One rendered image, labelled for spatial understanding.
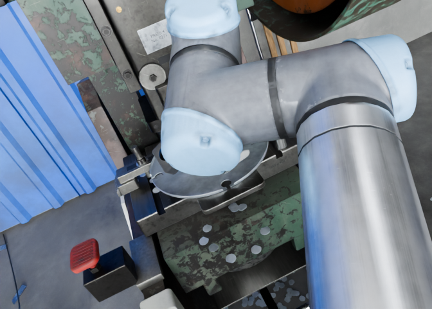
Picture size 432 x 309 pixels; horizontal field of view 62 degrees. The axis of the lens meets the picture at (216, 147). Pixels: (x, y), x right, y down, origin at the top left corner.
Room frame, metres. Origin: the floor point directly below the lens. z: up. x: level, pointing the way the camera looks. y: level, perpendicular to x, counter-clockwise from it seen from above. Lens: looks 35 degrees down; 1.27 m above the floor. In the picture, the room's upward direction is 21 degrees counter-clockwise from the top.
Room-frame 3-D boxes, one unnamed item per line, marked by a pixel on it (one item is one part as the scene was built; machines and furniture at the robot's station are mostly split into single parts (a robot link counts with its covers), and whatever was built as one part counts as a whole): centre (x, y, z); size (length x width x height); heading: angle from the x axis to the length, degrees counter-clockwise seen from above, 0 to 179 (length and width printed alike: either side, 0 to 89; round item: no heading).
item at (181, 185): (0.70, 0.02, 0.78); 0.29 x 0.29 x 0.01
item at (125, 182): (0.80, 0.21, 0.76); 0.17 x 0.06 x 0.10; 97
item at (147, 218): (0.82, 0.04, 0.68); 0.45 x 0.30 x 0.06; 97
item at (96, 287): (0.56, 0.32, 0.62); 0.10 x 0.06 x 0.20; 97
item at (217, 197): (0.65, 0.02, 0.72); 0.25 x 0.14 x 0.14; 7
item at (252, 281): (0.83, 0.04, 0.31); 0.43 x 0.42 x 0.01; 97
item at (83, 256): (0.55, 0.34, 0.72); 0.07 x 0.06 x 0.08; 7
